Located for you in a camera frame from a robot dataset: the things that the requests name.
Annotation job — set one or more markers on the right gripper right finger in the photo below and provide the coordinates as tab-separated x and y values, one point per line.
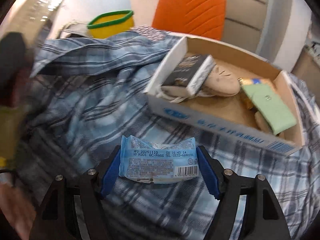
208	174

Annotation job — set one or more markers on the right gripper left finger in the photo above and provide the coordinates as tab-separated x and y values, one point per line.
112	172

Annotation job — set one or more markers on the blue tissue packet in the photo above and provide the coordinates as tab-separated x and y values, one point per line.
148	162

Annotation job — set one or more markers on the tan cigarette box gold emblem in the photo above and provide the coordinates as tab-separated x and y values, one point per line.
12	120

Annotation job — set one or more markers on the gold blue cigarette pack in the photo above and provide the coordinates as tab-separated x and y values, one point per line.
249	86

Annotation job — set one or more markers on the green cloth pouch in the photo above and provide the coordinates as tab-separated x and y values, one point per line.
274	111

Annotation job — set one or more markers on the black cigarette box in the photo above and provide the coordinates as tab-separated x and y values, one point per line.
186	80

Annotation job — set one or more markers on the left hand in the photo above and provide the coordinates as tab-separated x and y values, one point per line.
17	209

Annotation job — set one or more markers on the blue plaid shirt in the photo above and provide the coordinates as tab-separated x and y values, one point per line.
87	93

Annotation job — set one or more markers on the cardboard tray box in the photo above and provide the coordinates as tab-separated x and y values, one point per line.
226	116

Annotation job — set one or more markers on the yellow basket green rim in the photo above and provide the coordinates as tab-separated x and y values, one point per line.
111	23

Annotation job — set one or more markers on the beige refrigerator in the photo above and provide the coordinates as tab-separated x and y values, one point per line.
244	23

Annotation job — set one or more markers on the orange quilted chair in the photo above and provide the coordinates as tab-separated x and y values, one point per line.
204	18

